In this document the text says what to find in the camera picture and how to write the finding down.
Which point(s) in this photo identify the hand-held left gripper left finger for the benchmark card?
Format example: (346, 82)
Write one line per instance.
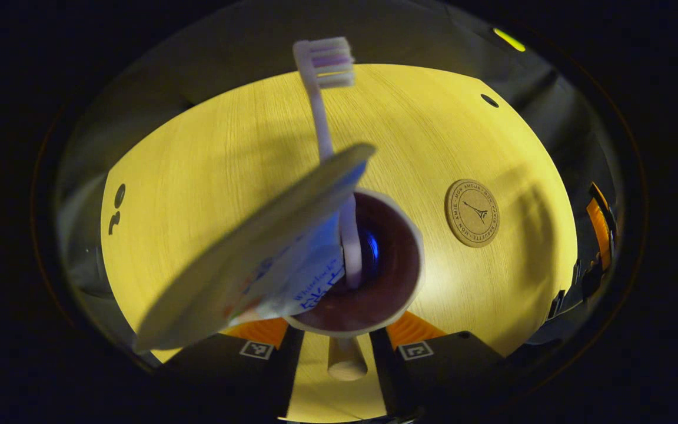
(283, 377)

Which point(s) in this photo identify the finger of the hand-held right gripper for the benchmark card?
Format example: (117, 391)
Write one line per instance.
(601, 227)

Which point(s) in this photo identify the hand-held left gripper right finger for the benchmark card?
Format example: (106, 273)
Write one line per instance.
(386, 377)

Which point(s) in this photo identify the beige cup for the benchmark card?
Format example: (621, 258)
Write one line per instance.
(386, 282)

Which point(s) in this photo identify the round cork coaster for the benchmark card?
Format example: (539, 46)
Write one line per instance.
(472, 213)

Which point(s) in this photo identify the white toothpaste tube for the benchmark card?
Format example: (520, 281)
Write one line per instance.
(268, 235)

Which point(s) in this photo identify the pink toothbrush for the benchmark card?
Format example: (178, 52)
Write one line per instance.
(318, 112)

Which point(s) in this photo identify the wooden desktop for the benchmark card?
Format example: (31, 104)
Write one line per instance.
(433, 135)

